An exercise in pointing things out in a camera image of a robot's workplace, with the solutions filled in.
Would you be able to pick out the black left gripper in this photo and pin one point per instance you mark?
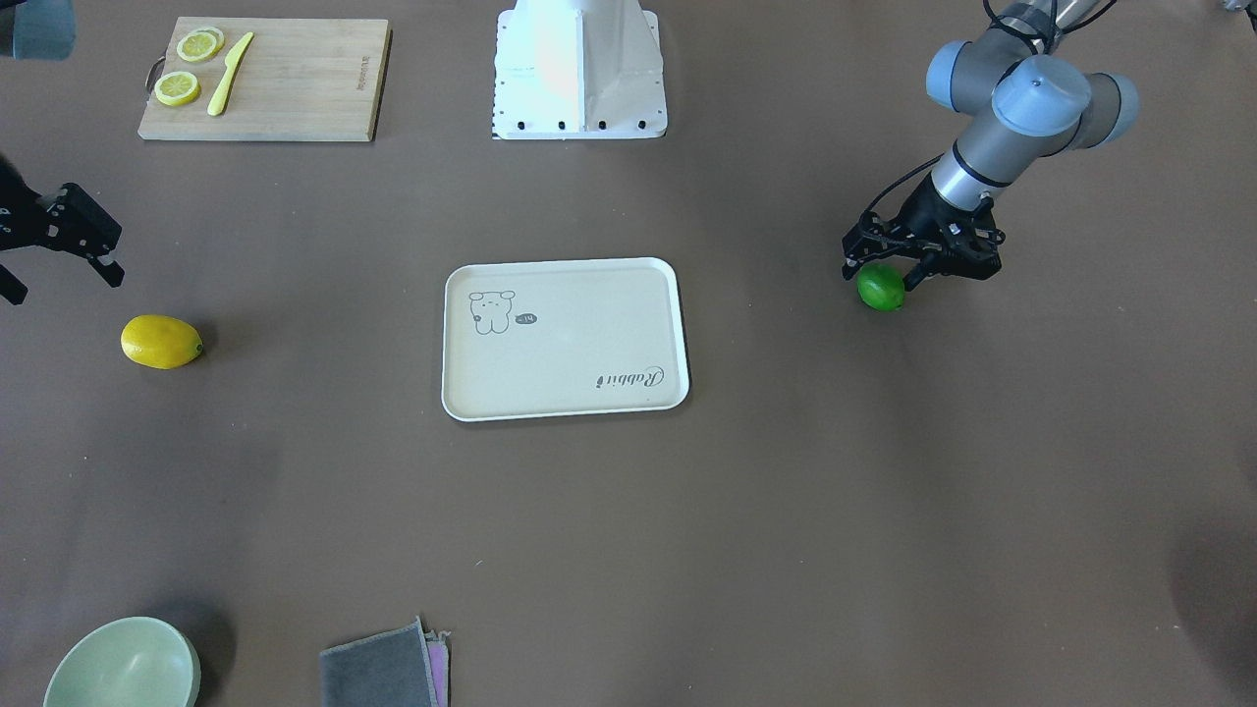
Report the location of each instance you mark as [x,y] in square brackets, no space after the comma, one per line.
[930,211]

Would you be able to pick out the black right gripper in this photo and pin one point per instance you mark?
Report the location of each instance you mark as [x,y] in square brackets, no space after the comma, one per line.
[69,224]

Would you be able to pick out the green lime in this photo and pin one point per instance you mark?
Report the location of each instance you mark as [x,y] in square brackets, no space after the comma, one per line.
[880,286]

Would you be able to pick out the yellow lemon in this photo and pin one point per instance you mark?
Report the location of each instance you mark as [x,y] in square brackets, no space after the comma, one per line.
[160,341]

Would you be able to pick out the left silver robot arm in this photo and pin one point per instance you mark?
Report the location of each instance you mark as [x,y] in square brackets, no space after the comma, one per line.
[1023,103]

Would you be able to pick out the white rectangular tray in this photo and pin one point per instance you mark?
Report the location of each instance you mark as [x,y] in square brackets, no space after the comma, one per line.
[565,337]

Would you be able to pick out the lemon slice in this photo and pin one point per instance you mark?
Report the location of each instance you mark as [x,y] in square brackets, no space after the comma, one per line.
[175,89]
[200,44]

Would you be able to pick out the yellow plastic knife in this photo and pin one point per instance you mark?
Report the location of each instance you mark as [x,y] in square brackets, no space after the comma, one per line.
[223,90]

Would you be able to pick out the wooden cutting board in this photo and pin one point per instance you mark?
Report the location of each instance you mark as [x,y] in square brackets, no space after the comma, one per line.
[309,80]

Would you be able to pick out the green ceramic bowl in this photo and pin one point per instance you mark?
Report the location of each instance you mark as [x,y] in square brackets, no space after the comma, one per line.
[136,661]

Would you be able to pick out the grey folded cloth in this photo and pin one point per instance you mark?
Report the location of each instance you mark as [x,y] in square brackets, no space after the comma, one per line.
[409,666]

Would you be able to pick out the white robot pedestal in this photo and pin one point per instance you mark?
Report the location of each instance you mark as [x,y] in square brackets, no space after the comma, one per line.
[567,70]

